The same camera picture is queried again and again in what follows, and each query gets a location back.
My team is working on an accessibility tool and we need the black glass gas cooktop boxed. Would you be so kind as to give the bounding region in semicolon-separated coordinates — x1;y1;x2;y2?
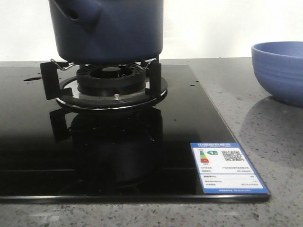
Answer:
0;65;270;203

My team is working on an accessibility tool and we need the black pot support grate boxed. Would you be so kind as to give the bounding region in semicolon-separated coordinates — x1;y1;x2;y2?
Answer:
40;58;168;112

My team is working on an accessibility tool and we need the dark blue cooking pot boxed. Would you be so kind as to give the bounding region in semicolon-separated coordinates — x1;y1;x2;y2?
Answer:
49;0;164;64

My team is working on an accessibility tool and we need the light blue ribbed bowl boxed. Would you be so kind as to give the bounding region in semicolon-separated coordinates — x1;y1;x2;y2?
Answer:
251;41;303;107

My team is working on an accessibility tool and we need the blue white energy label sticker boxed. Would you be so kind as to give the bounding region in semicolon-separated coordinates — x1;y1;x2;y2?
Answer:
190;142;269;194

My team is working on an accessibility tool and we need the black round gas burner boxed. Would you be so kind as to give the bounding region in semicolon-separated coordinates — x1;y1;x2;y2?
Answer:
76;65;146;96

